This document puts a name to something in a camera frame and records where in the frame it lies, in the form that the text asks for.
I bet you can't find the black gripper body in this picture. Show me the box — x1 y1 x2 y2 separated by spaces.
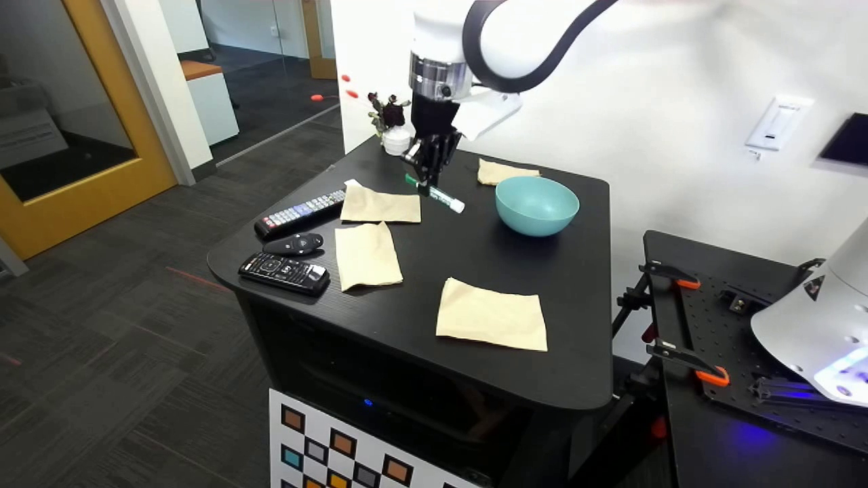
410 90 463 147

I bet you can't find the green marker white cap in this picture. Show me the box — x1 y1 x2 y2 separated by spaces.
402 170 468 216

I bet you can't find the teal bowl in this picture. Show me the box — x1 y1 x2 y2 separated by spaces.
491 172 582 240

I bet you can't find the beige napkin small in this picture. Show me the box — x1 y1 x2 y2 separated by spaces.
475 157 543 190

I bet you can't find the beige napkin rectangular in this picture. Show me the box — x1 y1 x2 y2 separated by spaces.
339 175 422 226

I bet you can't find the beige napkin creased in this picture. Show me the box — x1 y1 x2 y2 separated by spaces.
334 222 407 294

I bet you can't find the long remote with grey buttons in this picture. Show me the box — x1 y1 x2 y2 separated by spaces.
253 186 346 240

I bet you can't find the small oval black remote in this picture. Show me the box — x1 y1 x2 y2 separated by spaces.
261 229 327 259

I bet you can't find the beige napkin large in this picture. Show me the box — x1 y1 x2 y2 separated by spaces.
433 277 551 354

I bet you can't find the wide black remote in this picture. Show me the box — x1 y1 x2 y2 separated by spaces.
235 251 334 300

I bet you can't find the white cabinet with wood top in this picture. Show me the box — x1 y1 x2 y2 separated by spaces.
175 56 244 149

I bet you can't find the black table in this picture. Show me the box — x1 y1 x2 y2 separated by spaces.
202 136 617 488

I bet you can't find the colour checker calibration board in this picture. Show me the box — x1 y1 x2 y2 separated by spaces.
265 384 482 488

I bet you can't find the orange framed glass door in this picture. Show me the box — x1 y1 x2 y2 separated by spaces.
0 0 179 263

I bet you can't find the black robot mounting stand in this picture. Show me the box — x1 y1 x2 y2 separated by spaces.
609 226 868 488

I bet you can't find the orange handled black clamp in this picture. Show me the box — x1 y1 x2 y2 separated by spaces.
646 335 734 393
638 256 706 294

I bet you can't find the white wall switch plate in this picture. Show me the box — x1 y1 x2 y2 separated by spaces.
743 91 815 157

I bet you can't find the black wall panel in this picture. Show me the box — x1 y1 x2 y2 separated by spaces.
815 111 868 167

